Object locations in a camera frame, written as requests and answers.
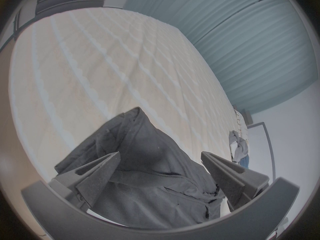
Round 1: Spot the black T-shirt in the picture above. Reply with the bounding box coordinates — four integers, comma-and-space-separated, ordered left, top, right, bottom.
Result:
54, 106, 226, 229

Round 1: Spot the grey knitted garment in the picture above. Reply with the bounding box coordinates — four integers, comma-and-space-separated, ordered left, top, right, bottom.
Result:
229, 131, 249, 163

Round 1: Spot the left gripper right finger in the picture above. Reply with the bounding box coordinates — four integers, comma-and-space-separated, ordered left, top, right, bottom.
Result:
201, 151, 269, 211

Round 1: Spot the white printed pillow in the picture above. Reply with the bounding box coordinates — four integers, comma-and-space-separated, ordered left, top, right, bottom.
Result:
233, 109, 248, 140

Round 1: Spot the grey bedside table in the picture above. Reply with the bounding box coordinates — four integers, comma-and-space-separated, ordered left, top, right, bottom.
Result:
232, 104, 253, 126

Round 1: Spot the bed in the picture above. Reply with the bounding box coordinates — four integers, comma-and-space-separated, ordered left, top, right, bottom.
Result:
9, 7, 277, 218

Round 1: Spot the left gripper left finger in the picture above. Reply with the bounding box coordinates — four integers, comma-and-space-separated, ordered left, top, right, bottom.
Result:
50, 152, 121, 208

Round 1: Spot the blue-green curtain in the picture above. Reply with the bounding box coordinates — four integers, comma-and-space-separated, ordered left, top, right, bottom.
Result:
123, 0, 283, 45
193, 0, 316, 115

